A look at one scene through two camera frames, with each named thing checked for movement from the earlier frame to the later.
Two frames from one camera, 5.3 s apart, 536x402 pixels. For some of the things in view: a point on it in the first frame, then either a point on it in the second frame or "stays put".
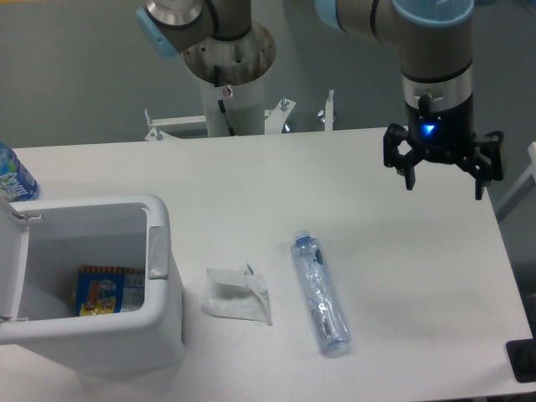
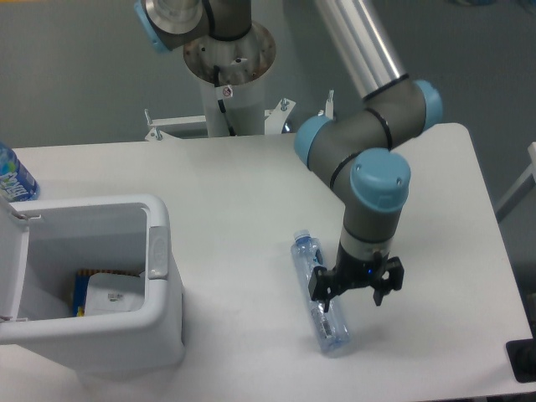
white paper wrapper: x=236 y=293 to x=113 y=293
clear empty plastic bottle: x=321 y=296 stays put
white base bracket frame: x=274 y=120 stays put
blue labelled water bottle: x=17 y=183 stays put
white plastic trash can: x=131 y=233 stays put
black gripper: x=445 y=136 to x=351 y=271
